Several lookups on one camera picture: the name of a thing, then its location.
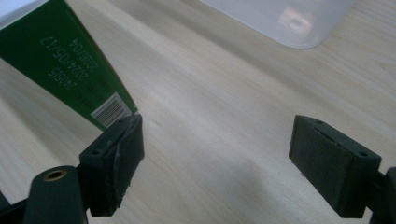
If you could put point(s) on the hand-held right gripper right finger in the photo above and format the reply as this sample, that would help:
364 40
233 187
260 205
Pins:
330 168

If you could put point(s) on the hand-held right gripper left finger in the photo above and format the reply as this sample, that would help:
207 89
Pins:
112 168

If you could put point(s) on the green cardboard box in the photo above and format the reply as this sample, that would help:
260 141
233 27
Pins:
59 62

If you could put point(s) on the translucent plastic container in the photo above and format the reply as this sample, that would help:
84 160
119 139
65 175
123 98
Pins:
289 21

